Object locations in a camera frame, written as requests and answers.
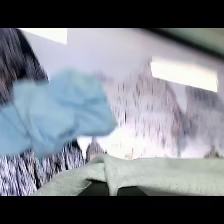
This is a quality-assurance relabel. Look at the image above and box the pale green garment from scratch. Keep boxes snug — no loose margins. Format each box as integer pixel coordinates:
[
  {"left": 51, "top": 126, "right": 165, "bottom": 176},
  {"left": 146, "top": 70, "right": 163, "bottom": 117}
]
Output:
[{"left": 33, "top": 153, "right": 224, "bottom": 197}]

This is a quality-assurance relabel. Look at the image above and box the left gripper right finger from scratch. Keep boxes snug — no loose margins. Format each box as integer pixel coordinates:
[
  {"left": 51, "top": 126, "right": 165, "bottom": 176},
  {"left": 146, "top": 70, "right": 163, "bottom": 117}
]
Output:
[{"left": 117, "top": 185, "right": 148, "bottom": 197}]

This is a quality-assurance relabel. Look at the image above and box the black and white patterned garment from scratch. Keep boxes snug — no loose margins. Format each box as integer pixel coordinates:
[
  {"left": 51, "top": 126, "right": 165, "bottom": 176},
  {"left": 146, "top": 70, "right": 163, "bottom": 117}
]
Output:
[{"left": 0, "top": 28, "right": 104, "bottom": 197}]

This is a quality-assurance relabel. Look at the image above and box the light blue garment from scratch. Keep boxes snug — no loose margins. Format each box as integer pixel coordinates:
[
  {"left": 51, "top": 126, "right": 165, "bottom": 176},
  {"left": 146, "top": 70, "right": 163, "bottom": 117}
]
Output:
[{"left": 0, "top": 68, "right": 118, "bottom": 158}]

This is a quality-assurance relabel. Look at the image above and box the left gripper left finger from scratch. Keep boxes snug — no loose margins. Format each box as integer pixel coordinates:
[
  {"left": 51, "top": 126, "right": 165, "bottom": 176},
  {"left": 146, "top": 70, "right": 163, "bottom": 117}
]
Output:
[{"left": 77, "top": 179, "right": 110, "bottom": 197}]

